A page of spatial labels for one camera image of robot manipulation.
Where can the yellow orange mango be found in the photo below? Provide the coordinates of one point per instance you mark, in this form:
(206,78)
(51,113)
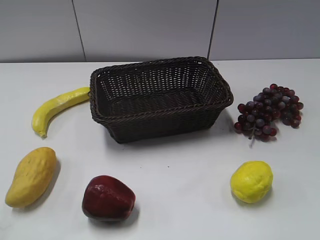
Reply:
(32,177)

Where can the yellow lemon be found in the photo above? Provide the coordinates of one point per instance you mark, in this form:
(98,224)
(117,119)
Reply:
(251,181)

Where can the dark red apple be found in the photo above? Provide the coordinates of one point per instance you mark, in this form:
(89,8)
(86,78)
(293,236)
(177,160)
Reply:
(107,199)

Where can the purple red grape bunch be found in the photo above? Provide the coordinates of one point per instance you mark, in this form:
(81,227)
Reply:
(258,118)

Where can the dark woven plastic basket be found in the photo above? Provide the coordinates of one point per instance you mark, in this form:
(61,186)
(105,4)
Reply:
(158,98)

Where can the yellow banana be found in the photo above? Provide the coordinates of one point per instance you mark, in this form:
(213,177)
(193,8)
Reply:
(42,117)

